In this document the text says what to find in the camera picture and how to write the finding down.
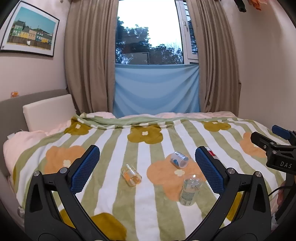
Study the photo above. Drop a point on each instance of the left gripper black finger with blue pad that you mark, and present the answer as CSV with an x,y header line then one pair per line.
x,y
53,212
242,211

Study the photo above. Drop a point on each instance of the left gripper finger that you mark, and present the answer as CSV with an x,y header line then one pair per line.
x,y
263,142
283,133

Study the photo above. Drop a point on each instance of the clear cup red label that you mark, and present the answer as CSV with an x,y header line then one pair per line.
x,y
210,154

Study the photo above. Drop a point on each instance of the white cup blue logo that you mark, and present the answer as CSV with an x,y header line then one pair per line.
x,y
179,160

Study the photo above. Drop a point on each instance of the clear cup orange label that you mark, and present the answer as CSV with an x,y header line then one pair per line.
x,y
130,175

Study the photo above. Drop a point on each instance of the right brown curtain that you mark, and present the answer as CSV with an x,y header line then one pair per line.
x,y
219,85

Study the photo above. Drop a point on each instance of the brown curtain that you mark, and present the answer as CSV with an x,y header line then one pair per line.
x,y
89,53
219,85

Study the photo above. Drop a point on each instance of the green striped flower blanket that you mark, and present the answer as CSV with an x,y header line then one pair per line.
x,y
150,210

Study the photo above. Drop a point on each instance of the white pillow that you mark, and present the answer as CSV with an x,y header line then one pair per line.
x,y
47,114

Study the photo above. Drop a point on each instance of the grey bed headboard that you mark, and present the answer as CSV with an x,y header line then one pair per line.
x,y
12,118

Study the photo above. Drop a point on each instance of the light blue window cloth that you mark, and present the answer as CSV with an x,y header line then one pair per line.
x,y
154,89

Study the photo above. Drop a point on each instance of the left brown curtain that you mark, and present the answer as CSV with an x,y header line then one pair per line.
x,y
89,53

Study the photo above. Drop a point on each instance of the framed houses picture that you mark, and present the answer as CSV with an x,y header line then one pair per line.
x,y
30,30

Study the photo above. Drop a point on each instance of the white window frame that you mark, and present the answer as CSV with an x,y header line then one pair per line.
x,y
189,44

